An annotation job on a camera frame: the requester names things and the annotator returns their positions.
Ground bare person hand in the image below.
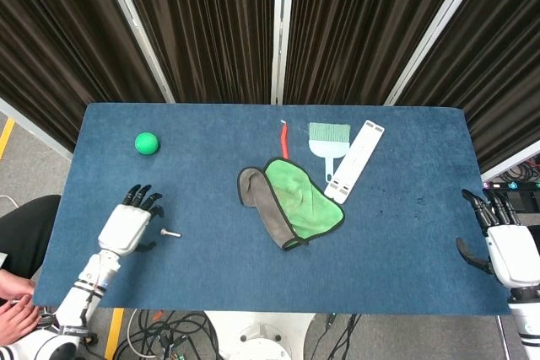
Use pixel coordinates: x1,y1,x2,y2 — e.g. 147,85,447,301
0,293,44,345
0,269,37,298

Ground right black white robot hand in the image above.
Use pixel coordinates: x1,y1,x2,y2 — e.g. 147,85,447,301
455,189,540,289

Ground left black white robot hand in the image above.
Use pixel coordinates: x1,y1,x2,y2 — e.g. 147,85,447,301
97,184,165,256

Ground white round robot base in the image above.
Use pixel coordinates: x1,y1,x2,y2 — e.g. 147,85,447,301
203,311,318,360

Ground white folding stand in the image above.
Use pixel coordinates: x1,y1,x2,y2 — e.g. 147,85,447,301
323,119,386,204

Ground person leg in black trousers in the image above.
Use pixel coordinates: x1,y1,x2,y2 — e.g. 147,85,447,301
0,194,62,282

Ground green ball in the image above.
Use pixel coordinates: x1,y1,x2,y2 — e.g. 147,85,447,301
134,132,160,156

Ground blue table cover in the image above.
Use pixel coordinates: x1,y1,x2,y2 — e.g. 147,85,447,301
32,102,514,316

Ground dark brown curtain panel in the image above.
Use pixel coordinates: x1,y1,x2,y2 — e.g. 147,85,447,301
396,0,540,175
0,0,166,153
282,0,472,106
113,0,278,104

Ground green and grey cloth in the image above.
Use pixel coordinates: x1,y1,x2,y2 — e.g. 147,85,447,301
236,157,347,253

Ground thin red plastic tool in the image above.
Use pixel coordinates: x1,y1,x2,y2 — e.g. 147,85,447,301
279,120,293,162

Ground pale brush with green bristles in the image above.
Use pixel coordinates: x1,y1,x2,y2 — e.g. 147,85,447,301
308,121,352,183

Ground black cable bundle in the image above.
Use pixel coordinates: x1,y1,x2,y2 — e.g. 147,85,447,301
322,313,365,360
501,156,540,185
113,309,227,360

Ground white frame rail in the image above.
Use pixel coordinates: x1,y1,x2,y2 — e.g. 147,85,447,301
0,97,73,161
479,149,540,184

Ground white frame post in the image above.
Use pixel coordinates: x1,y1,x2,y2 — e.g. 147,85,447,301
94,0,176,104
270,0,295,105
382,0,494,106

